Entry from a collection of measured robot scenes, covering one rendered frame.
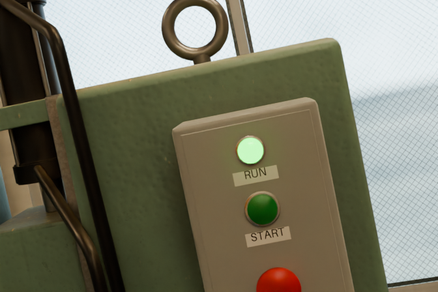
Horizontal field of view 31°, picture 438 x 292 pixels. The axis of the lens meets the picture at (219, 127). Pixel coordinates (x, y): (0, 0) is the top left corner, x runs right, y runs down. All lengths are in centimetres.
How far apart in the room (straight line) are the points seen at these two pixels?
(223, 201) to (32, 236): 19
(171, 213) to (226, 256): 8
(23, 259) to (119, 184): 12
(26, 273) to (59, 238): 4
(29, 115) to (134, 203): 14
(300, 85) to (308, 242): 12
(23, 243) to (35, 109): 11
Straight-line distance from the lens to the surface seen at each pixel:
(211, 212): 53
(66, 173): 64
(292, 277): 53
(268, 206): 52
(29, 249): 67
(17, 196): 220
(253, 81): 58
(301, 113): 52
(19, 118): 68
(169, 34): 69
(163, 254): 60
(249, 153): 52
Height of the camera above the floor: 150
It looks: 3 degrees down
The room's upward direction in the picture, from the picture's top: 12 degrees counter-clockwise
